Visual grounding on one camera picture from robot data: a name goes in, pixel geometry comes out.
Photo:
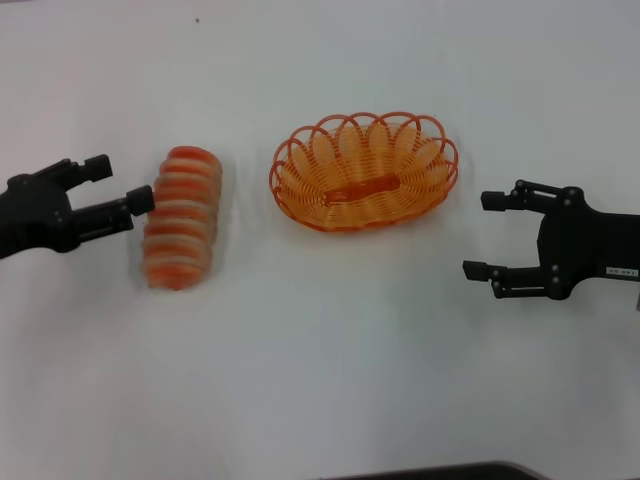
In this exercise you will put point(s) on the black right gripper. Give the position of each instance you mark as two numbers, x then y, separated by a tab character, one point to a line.
585	245

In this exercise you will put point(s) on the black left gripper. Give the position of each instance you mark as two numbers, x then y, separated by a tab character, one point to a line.
35	220

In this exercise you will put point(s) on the orange striped bread loaf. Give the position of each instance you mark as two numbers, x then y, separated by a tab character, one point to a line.
182	215

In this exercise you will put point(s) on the orange woven plastic basket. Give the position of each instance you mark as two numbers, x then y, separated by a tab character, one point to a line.
365	185

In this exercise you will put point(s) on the black robot torso edge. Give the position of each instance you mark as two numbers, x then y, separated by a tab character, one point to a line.
430	472

